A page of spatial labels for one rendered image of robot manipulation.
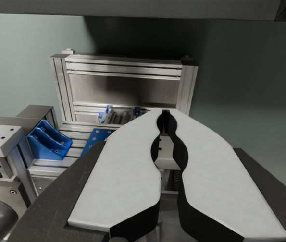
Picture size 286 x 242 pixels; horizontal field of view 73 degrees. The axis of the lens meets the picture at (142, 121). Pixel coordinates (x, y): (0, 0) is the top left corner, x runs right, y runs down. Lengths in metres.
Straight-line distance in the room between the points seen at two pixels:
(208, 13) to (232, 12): 0.04
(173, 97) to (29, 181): 0.89
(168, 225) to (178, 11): 0.44
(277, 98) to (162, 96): 0.87
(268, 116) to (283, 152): 0.43
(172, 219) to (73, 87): 1.02
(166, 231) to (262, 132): 1.45
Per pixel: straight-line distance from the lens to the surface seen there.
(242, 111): 1.66
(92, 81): 1.26
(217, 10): 0.39
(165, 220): 0.51
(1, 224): 0.65
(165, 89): 1.22
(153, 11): 0.38
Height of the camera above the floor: 1.32
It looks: 57 degrees down
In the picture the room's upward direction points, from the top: 174 degrees counter-clockwise
